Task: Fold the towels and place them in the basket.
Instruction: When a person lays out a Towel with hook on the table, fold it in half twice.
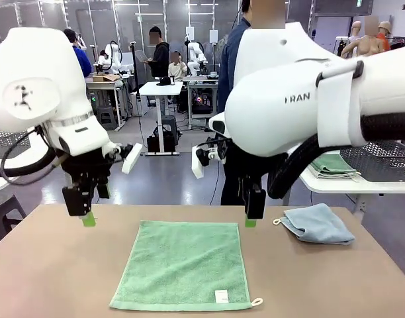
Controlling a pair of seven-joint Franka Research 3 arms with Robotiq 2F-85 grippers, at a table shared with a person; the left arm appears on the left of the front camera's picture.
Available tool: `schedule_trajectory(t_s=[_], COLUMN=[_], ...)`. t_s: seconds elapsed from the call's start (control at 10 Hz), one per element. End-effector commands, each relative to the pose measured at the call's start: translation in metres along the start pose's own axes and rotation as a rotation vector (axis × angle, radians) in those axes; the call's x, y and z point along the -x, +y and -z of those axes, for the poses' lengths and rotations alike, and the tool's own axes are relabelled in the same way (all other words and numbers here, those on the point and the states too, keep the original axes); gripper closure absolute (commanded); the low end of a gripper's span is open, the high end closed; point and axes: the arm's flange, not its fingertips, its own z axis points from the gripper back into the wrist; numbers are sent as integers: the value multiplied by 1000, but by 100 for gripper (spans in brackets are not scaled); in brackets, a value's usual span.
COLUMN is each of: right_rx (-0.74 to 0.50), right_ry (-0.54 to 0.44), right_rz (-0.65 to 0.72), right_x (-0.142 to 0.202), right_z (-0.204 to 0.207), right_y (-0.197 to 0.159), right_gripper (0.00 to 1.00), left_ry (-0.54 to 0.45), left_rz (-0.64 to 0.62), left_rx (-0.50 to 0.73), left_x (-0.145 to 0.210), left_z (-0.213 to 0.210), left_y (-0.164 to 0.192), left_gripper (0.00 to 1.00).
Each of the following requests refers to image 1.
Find clothes rack dark garments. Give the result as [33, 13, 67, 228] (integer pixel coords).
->
[387, 35, 405, 51]

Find grey plastic stool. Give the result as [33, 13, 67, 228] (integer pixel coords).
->
[161, 115, 179, 137]
[97, 106, 120, 131]
[0, 194, 27, 248]

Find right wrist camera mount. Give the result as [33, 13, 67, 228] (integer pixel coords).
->
[196, 140, 228, 165]

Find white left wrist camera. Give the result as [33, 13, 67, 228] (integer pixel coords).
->
[121, 142, 144, 176]

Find seated person in white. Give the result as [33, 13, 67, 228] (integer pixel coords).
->
[168, 51, 189, 83]

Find white standing desk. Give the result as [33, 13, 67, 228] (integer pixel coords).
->
[138, 81, 184, 157]

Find blue-grey towel with loop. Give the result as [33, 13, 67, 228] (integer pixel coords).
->
[272, 203, 356, 246]

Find open cardboard box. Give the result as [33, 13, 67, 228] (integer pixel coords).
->
[91, 73, 121, 83]

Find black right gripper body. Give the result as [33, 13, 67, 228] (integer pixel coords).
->
[237, 154, 269, 191]

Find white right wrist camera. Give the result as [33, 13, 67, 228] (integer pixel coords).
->
[191, 145, 206, 180]

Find person in black hoodie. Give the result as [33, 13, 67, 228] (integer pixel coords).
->
[146, 26, 171, 83]

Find person in blue hoodie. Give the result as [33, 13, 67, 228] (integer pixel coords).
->
[63, 28, 93, 79]

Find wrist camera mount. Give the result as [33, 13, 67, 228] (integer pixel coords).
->
[103, 142, 132, 163]
[196, 140, 228, 165]

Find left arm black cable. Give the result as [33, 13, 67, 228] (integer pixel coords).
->
[0, 127, 63, 182]

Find white mannequin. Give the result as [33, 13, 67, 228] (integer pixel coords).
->
[349, 21, 363, 44]

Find beige mannequin grey trousers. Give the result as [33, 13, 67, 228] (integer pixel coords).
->
[341, 16, 385, 60]

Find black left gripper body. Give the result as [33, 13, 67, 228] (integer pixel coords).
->
[62, 150, 113, 187]

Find person in denim jacket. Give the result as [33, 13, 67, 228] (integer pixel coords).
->
[218, 0, 253, 207]

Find green towel with loop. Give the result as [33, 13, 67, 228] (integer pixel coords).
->
[310, 154, 361, 182]
[109, 220, 264, 313]

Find black bag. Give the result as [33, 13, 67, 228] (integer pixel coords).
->
[146, 127, 176, 154]

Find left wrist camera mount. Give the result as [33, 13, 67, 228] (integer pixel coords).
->
[103, 142, 132, 163]

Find mannequin orange clothes hat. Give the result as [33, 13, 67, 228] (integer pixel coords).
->
[376, 21, 394, 52]

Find black pole stand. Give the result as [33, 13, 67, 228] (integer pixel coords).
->
[129, 40, 142, 116]

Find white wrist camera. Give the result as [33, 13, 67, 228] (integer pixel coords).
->
[121, 142, 144, 176]
[191, 145, 206, 180]

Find white computer tower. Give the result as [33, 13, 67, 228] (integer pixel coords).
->
[128, 91, 149, 117]

